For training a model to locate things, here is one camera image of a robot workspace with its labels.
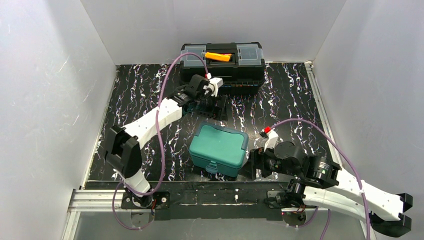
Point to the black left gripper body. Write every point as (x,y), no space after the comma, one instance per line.
(208,108)

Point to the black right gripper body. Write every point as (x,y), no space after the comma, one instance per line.
(257,162)

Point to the green medicine box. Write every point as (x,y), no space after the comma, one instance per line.
(219,149)

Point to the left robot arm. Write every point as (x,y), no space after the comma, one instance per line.
(123,144)

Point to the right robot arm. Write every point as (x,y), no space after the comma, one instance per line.
(321,182)

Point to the black toolbox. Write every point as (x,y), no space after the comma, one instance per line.
(243,74)

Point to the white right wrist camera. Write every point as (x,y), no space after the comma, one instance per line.
(271,137)

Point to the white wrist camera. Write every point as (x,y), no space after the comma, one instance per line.
(213,86)
(271,137)

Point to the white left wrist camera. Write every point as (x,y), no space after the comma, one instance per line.
(213,86)

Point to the orange toolbox handle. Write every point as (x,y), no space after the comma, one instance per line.
(220,57)

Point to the aluminium rail frame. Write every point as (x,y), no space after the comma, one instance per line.
(198,205)

